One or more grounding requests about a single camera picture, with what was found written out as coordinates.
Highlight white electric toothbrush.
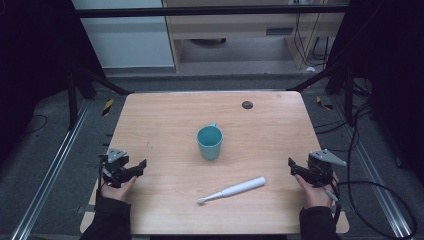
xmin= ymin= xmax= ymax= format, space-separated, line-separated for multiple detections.
xmin=196 ymin=176 xmax=267 ymax=205

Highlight white cabinet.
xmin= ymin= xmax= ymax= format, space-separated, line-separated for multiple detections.
xmin=71 ymin=0 xmax=176 ymax=69

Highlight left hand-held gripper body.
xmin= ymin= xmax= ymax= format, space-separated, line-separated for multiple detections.
xmin=98 ymin=147 xmax=141 ymax=189

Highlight aluminium floor rail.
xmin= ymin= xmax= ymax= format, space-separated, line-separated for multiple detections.
xmin=10 ymin=99 xmax=93 ymax=240
xmin=328 ymin=96 xmax=414 ymax=238

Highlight black and yellow tape strip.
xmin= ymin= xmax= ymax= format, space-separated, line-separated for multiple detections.
xmin=315 ymin=95 xmax=334 ymax=111
xmin=101 ymin=98 xmax=115 ymax=117

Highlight person's right hand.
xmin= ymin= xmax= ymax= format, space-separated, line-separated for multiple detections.
xmin=294 ymin=173 xmax=340 ymax=210

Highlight teal cup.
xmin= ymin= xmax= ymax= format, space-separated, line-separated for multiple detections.
xmin=196 ymin=122 xmax=224 ymax=162

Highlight black stand leg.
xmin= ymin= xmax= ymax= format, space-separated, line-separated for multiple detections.
xmin=286 ymin=63 xmax=356 ymax=126
xmin=66 ymin=64 xmax=134 ymax=131

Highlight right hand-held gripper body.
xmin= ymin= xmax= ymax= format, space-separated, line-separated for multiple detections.
xmin=299 ymin=148 xmax=348 ymax=188

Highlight black metal frame bar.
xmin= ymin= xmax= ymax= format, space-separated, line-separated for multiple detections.
xmin=68 ymin=5 xmax=349 ymax=19

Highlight person's left hand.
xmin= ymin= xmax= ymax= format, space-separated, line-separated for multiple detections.
xmin=100 ymin=175 xmax=138 ymax=203

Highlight wooden desk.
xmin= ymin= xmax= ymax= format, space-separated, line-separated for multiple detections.
xmin=162 ymin=0 xmax=349 ymax=72

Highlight hanging black cables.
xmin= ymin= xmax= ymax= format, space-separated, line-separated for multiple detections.
xmin=293 ymin=0 xmax=334 ymax=68

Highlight black cable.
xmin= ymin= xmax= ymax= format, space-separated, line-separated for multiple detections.
xmin=322 ymin=99 xmax=418 ymax=240

